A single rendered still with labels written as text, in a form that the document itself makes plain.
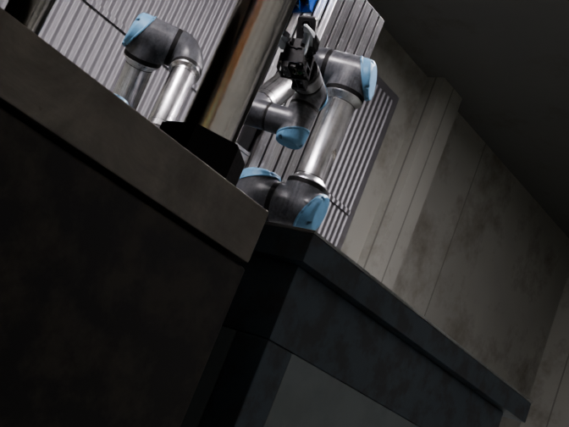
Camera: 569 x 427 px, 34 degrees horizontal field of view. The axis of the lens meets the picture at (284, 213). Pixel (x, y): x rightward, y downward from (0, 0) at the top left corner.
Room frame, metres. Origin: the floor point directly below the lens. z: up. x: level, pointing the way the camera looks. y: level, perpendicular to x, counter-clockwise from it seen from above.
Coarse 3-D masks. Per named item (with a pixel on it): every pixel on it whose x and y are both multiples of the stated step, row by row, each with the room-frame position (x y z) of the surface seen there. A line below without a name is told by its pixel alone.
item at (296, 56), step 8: (296, 40) 2.02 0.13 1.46; (288, 48) 2.03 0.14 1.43; (296, 48) 2.02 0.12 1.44; (304, 48) 2.01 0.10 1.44; (280, 56) 2.02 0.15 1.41; (288, 56) 2.02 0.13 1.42; (296, 56) 2.02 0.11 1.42; (304, 56) 2.01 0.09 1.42; (280, 64) 2.05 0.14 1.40; (288, 64) 2.02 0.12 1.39; (296, 64) 2.02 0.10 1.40; (304, 64) 2.03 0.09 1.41; (312, 64) 2.05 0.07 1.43; (280, 72) 2.06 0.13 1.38; (288, 72) 2.04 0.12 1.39; (296, 72) 2.05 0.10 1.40; (304, 72) 2.05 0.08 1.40; (312, 72) 2.11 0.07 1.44; (296, 80) 2.08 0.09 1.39; (304, 80) 2.08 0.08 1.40; (312, 80) 2.11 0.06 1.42; (296, 88) 2.11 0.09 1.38; (304, 88) 2.10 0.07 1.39
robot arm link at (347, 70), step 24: (336, 72) 2.43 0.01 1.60; (360, 72) 2.40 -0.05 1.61; (336, 96) 2.43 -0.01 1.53; (360, 96) 2.43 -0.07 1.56; (336, 120) 2.43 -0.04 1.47; (312, 144) 2.44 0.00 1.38; (336, 144) 2.44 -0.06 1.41; (312, 168) 2.43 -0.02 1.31; (288, 192) 2.42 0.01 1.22; (312, 192) 2.41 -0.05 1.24; (288, 216) 2.43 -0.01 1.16; (312, 216) 2.41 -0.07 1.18
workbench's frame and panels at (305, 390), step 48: (288, 240) 1.02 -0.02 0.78; (240, 288) 1.08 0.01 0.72; (288, 288) 1.03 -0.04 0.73; (336, 288) 1.07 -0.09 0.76; (240, 336) 1.06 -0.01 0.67; (288, 336) 1.05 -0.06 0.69; (336, 336) 1.12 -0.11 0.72; (384, 336) 1.20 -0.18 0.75; (432, 336) 1.24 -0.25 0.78; (240, 384) 1.04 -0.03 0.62; (288, 384) 1.08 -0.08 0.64; (336, 384) 1.15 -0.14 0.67; (384, 384) 1.23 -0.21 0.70; (432, 384) 1.31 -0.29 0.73; (480, 384) 1.38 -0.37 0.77
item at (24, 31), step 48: (0, 48) 0.68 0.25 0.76; (48, 48) 0.70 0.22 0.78; (0, 96) 0.69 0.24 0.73; (48, 96) 0.72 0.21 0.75; (96, 96) 0.75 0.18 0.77; (96, 144) 0.76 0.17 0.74; (144, 144) 0.80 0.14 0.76; (144, 192) 0.82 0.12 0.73; (192, 192) 0.86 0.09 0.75; (240, 192) 0.90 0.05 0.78; (240, 240) 0.92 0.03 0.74
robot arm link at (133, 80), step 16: (144, 16) 2.54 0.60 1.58; (128, 32) 2.55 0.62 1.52; (144, 32) 2.54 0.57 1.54; (160, 32) 2.54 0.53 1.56; (176, 32) 2.55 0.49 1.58; (128, 48) 2.59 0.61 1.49; (144, 48) 2.56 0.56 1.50; (160, 48) 2.56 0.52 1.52; (128, 64) 2.62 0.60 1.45; (144, 64) 2.59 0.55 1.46; (160, 64) 2.63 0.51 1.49; (128, 80) 2.64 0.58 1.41; (144, 80) 2.65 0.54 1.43; (128, 96) 2.66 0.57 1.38
